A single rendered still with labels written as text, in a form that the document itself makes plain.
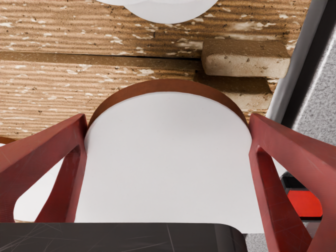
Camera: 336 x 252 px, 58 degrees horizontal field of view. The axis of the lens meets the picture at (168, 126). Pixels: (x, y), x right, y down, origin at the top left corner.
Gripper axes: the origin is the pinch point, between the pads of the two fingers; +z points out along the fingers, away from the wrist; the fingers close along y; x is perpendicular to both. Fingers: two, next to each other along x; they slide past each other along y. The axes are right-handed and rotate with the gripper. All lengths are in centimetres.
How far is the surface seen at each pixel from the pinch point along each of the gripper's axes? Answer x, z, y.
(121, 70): 2.8, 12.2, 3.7
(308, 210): 23.9, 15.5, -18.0
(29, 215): 22.4, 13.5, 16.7
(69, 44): 0.6, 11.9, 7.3
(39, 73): 3.1, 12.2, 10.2
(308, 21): -0.6, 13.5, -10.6
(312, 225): 181, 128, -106
